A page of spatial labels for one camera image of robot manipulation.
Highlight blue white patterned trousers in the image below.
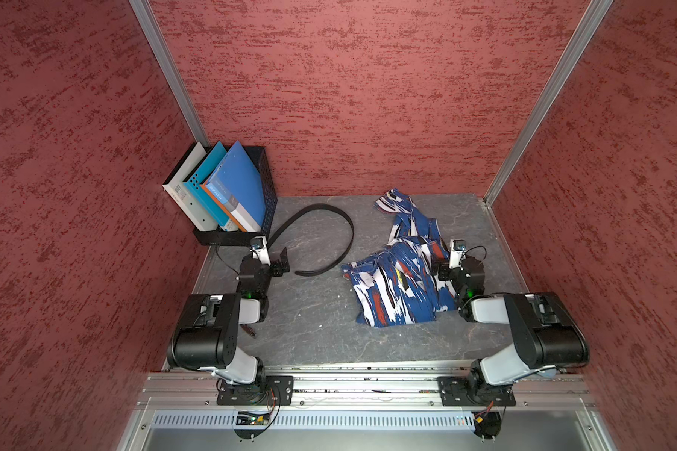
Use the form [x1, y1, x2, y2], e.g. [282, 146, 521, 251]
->
[342, 189, 457, 328]

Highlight black leather belt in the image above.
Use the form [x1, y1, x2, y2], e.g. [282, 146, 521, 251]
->
[266, 204, 355, 278]

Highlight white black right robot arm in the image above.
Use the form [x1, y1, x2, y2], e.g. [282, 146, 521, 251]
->
[432, 256, 590, 406]

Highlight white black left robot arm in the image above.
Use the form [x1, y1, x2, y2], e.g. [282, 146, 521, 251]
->
[167, 249, 291, 393]

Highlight white book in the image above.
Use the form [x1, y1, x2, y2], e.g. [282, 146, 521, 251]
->
[163, 143, 218, 231]

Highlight blue book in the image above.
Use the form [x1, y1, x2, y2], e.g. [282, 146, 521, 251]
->
[206, 142, 265, 232]

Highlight teal book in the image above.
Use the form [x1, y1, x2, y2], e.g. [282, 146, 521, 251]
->
[182, 142, 240, 232]

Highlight black mesh file basket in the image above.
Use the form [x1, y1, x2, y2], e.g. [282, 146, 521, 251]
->
[184, 142, 278, 246]

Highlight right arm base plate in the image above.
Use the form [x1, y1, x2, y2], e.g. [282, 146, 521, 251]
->
[437, 376, 516, 409]

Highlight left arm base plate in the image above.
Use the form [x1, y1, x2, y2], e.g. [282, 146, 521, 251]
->
[216, 376, 294, 408]

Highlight aluminium front rail frame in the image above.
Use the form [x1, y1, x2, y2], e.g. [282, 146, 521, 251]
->
[118, 361, 615, 450]

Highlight left aluminium corner post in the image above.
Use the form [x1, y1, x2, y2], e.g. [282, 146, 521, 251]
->
[129, 0, 210, 146]

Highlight aluminium corner post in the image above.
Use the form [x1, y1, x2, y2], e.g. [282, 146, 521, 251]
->
[129, 0, 210, 146]
[484, 0, 613, 210]

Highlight right aluminium corner post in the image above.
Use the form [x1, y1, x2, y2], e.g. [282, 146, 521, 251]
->
[484, 0, 613, 210]

